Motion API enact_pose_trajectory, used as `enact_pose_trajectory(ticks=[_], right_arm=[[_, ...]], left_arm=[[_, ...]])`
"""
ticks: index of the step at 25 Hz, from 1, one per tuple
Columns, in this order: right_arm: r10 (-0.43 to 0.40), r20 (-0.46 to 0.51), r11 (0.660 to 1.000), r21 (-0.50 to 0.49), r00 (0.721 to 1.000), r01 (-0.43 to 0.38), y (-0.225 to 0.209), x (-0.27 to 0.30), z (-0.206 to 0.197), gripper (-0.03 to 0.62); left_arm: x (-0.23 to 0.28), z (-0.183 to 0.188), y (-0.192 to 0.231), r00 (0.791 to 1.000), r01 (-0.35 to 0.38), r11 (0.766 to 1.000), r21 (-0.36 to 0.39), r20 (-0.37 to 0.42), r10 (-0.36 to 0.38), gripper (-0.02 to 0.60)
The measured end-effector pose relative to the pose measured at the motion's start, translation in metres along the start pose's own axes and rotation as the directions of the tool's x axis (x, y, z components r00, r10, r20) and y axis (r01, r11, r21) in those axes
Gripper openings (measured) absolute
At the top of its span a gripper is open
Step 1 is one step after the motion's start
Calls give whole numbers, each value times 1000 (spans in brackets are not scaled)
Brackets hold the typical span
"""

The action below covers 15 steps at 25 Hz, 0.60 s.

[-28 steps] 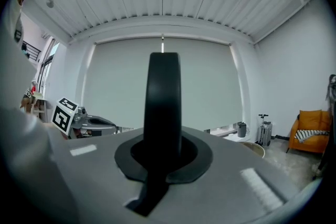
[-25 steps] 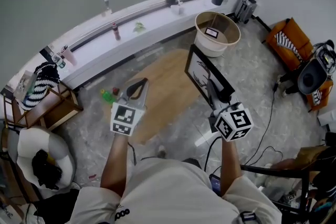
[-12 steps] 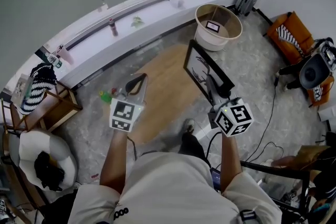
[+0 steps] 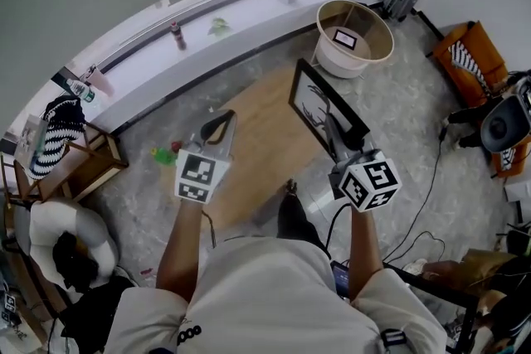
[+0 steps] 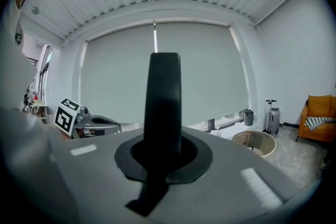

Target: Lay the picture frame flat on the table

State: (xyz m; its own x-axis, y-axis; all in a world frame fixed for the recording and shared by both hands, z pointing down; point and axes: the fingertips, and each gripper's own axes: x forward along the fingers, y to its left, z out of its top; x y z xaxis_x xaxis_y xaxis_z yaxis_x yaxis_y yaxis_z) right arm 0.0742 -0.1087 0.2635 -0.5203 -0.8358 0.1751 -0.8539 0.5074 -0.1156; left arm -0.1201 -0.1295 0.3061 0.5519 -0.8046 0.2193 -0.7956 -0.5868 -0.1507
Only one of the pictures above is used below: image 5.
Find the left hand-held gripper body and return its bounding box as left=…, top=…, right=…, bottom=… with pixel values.
left=53, top=98, right=123, bottom=140

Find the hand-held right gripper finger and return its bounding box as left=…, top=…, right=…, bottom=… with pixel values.
left=125, top=52, right=182, bottom=218

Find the cluttered shelf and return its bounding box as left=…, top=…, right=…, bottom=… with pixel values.
left=22, top=85, right=51, bottom=124

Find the black-framed window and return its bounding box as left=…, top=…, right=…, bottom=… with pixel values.
left=26, top=44, right=55, bottom=113

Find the grey roller blind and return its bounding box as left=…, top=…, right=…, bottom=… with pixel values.
left=156, top=22, right=250, bottom=128
left=80, top=24, right=155, bottom=124

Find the person's white shirt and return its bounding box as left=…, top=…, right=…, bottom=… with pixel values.
left=0, top=0, right=79, bottom=224

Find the dark grey cylindrical bin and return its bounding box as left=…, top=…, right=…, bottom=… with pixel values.
left=244, top=108, right=255, bottom=127

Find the round wooden tub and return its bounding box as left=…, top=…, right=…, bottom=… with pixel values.
left=230, top=130, right=277, bottom=159

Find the silver suitcase scooter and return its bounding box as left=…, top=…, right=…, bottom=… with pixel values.
left=264, top=99, right=282, bottom=135

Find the orange armchair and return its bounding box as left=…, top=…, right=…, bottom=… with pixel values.
left=296, top=94, right=336, bottom=143

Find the striped blanket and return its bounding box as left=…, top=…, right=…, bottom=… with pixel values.
left=305, top=116, right=336, bottom=132

